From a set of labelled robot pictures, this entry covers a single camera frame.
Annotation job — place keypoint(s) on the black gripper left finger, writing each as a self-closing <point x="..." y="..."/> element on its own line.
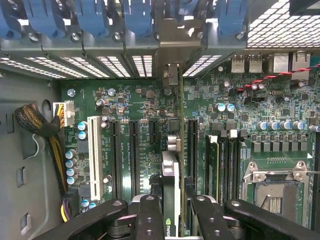
<point x="95" y="222"/>

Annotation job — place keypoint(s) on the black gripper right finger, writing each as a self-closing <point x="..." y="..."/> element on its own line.
<point x="250" y="222"/>

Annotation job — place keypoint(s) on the CPU socket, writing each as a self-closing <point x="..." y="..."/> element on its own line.
<point x="275" y="197"/>

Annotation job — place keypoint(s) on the black RAM slot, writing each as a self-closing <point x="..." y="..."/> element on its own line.
<point x="238" y="170"/>
<point x="224" y="170"/>
<point x="231" y="170"/>

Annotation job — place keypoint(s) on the long black expansion slot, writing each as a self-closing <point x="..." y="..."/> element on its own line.
<point x="116" y="160"/>
<point x="192" y="150"/>
<point x="134" y="155"/>

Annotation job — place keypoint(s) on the white expansion slot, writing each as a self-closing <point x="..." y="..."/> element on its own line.
<point x="95" y="155"/>

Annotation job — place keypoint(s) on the metal locking lever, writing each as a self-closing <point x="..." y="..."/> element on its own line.
<point x="313" y="172"/>

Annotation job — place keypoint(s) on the open black PC case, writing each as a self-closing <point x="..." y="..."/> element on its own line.
<point x="25" y="150"/>

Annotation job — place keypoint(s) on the short black expansion slot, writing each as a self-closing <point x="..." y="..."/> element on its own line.
<point x="153" y="132"/>

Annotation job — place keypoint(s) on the green motherboard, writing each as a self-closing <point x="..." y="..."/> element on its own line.
<point x="140" y="100"/>

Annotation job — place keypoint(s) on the blue card retention clip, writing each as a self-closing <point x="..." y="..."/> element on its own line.
<point x="231" y="15"/>
<point x="41" y="15"/>
<point x="91" y="15"/>
<point x="10" y="17"/>
<point x="137" y="15"/>
<point x="186" y="7"/>

